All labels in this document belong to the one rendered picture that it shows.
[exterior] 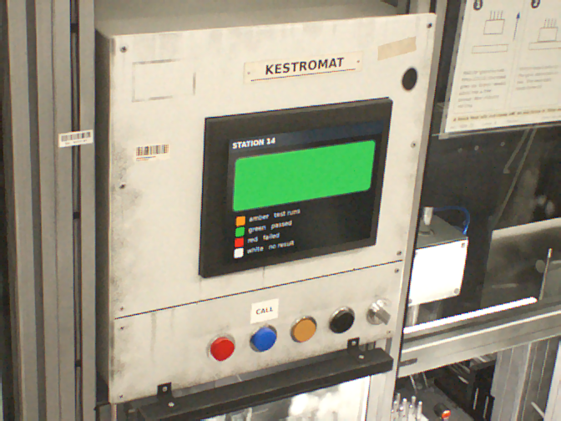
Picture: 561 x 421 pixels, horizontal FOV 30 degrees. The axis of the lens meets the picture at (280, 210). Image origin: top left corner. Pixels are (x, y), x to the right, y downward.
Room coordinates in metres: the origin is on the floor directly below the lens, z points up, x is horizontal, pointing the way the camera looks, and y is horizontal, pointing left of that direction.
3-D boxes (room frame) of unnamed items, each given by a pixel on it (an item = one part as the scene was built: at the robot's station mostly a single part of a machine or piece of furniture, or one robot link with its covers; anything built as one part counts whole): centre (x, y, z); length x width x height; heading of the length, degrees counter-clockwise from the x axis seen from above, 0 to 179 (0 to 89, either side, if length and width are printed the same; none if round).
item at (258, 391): (1.14, 0.00, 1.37); 0.36 x 0.04 x 0.04; 121
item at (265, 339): (1.16, 0.01, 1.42); 0.03 x 0.02 x 0.03; 121
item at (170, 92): (1.26, 0.07, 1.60); 0.42 x 0.29 x 0.46; 121
